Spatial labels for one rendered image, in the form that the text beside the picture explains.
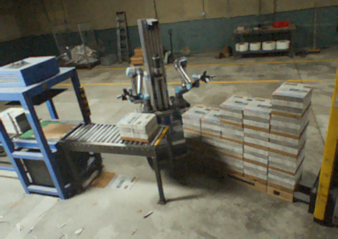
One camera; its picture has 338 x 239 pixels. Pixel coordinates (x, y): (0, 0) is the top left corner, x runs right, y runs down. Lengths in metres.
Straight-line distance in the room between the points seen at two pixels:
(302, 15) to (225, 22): 2.36
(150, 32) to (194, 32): 6.28
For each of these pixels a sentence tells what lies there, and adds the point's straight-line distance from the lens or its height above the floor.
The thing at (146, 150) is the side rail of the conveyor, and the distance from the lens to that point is 2.93.
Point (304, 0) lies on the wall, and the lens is 9.63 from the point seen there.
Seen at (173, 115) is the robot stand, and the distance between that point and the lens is 3.88.
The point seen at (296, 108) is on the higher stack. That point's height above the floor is 1.17.
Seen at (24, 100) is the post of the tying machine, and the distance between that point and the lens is 3.26.
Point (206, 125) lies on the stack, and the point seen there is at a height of 0.75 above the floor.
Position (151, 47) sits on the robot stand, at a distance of 3.73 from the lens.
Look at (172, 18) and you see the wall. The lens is 10.06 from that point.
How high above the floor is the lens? 2.32
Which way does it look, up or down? 26 degrees down
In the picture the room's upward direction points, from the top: 8 degrees counter-clockwise
